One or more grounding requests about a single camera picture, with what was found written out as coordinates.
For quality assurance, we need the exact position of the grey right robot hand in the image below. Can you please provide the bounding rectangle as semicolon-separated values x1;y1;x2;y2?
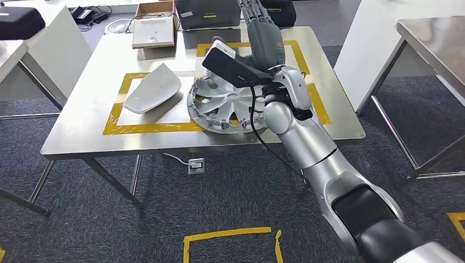
237;0;286;71

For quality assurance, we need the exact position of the grey plastic hubcap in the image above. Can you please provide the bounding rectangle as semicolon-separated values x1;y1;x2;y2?
186;71;270;134

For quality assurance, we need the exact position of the white curved plastic part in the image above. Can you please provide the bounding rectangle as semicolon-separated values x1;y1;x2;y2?
122;62;183;115

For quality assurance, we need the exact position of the steel workbench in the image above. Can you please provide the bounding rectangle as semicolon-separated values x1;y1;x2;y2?
39;25;366;210

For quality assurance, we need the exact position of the black bag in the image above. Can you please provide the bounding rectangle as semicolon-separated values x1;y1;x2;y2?
259;0;297;28

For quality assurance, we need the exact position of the grey equipment case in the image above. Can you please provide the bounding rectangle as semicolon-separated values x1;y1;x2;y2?
174;0;242;31

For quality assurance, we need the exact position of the white partition panel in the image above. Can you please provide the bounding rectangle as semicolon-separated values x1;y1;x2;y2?
0;5;93;101
333;0;465;111

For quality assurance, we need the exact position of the white flat box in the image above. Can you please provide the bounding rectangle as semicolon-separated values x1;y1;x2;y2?
131;16;176;49

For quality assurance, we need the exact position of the cardboard box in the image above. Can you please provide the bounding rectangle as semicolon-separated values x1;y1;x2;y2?
135;1;182;37

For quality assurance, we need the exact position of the floor power socket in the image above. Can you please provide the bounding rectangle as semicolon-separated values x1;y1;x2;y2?
188;158;205;175

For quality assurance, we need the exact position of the steel table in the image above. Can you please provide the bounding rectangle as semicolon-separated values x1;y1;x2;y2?
356;16;465;182
0;39;64;218

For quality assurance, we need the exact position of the black power adapter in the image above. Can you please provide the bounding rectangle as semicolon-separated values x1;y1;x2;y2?
71;6;96;24

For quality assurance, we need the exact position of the black case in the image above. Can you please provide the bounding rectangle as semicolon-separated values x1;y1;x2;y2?
0;6;46;41

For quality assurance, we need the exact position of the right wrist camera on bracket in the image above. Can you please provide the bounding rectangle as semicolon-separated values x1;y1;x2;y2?
202;39;274;89

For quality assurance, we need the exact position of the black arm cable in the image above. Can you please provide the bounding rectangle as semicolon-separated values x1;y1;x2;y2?
248;85;308;182

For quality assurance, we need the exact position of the white socket cable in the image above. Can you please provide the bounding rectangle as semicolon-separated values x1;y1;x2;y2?
161;152;193;166

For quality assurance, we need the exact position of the coiled white cable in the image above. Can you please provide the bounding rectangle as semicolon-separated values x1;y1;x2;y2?
104;18;136;35

